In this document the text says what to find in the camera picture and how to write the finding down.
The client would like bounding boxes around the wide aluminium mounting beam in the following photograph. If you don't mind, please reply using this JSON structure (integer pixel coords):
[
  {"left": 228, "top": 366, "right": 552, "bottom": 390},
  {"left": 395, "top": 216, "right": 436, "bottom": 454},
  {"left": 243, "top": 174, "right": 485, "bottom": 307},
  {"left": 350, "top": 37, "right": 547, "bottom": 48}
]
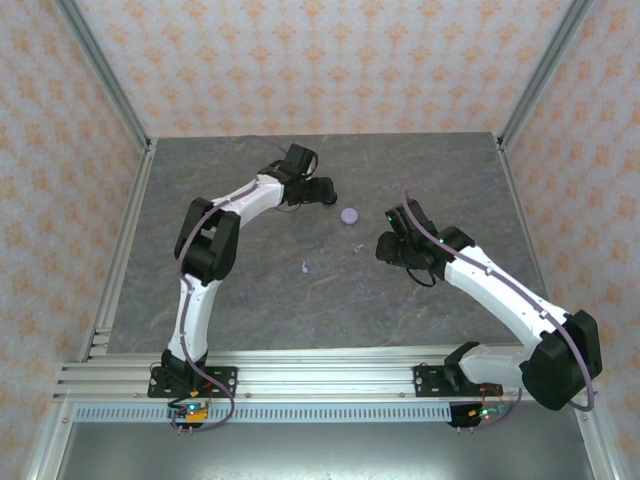
[{"left": 52, "top": 348, "right": 600, "bottom": 402}]

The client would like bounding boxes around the grey metal sheet panel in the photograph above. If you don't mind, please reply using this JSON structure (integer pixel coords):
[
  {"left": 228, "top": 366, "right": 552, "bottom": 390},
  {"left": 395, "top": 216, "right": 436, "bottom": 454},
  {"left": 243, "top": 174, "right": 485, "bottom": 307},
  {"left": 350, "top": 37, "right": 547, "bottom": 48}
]
[{"left": 49, "top": 422, "right": 604, "bottom": 480}]

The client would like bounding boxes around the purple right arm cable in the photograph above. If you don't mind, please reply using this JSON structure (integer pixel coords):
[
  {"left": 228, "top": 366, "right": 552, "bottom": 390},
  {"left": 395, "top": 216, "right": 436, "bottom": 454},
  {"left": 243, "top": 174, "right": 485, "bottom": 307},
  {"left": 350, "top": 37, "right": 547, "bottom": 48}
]
[{"left": 403, "top": 188, "right": 599, "bottom": 432}]

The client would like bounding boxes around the aluminium side table rail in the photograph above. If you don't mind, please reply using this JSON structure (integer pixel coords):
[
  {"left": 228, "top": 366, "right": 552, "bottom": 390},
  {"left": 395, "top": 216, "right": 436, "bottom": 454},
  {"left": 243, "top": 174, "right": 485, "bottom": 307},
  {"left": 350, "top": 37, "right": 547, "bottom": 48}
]
[
  {"left": 496, "top": 135, "right": 571, "bottom": 361},
  {"left": 78, "top": 139, "right": 157, "bottom": 362}
]

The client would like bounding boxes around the grey slotted cable duct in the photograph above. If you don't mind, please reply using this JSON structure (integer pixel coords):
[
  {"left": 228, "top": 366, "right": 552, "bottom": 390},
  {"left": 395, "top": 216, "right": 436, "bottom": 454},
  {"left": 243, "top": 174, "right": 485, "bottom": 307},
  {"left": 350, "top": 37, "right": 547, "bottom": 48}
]
[{"left": 73, "top": 403, "right": 455, "bottom": 425}]

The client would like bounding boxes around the aluminium upright frame post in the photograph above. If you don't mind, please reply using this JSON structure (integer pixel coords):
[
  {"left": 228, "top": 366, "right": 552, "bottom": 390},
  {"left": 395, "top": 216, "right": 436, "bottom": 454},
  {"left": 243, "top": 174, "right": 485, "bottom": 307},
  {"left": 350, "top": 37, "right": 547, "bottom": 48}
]
[
  {"left": 498, "top": 0, "right": 594, "bottom": 151},
  {"left": 53, "top": 0, "right": 154, "bottom": 154}
]

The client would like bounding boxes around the aluminium lower frame post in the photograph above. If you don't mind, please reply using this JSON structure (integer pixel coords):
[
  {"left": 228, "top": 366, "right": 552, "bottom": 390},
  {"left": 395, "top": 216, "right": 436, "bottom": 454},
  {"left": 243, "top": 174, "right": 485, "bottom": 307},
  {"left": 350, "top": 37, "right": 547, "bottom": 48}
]
[
  {"left": 27, "top": 399, "right": 76, "bottom": 480},
  {"left": 572, "top": 399, "right": 624, "bottom": 480}
]

